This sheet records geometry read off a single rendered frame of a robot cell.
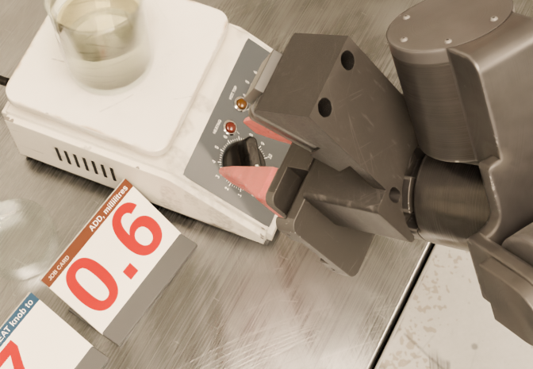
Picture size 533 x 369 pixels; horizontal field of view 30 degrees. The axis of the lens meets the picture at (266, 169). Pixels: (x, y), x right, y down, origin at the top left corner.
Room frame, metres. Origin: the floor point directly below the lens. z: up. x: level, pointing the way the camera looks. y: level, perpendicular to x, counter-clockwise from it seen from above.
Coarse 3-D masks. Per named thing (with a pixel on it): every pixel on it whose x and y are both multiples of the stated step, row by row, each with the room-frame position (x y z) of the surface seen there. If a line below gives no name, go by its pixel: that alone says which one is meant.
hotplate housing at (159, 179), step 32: (224, 64) 0.37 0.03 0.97; (32, 128) 0.31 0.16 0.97; (64, 128) 0.31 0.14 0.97; (192, 128) 0.32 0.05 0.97; (64, 160) 0.31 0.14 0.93; (96, 160) 0.30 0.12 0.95; (128, 160) 0.29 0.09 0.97; (160, 160) 0.29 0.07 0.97; (160, 192) 0.28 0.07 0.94; (192, 192) 0.27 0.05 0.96; (224, 224) 0.26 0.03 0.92; (256, 224) 0.26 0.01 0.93
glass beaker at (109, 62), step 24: (48, 0) 0.35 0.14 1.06; (144, 0) 0.36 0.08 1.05; (120, 24) 0.33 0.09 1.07; (144, 24) 0.35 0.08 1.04; (72, 48) 0.33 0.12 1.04; (96, 48) 0.33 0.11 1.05; (120, 48) 0.33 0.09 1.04; (144, 48) 0.34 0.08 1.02; (72, 72) 0.33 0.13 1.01; (96, 72) 0.33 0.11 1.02; (120, 72) 0.33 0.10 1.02; (144, 72) 0.34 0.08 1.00
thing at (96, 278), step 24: (120, 216) 0.26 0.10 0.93; (144, 216) 0.27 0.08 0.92; (96, 240) 0.25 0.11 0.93; (120, 240) 0.25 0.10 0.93; (144, 240) 0.25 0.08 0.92; (72, 264) 0.23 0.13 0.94; (96, 264) 0.23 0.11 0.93; (120, 264) 0.23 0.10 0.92; (144, 264) 0.24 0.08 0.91; (72, 288) 0.21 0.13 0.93; (96, 288) 0.22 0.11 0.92; (120, 288) 0.22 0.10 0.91; (96, 312) 0.20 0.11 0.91
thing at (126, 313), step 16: (112, 192) 0.28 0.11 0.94; (176, 240) 0.26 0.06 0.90; (160, 256) 0.25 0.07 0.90; (176, 256) 0.25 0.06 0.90; (144, 272) 0.23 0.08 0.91; (160, 272) 0.23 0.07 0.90; (176, 272) 0.24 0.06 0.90; (128, 288) 0.22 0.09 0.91; (144, 288) 0.22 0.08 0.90; (160, 288) 0.22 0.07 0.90; (128, 304) 0.21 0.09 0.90; (144, 304) 0.21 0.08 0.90; (112, 320) 0.20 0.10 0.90; (128, 320) 0.20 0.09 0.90; (112, 336) 0.19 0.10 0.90
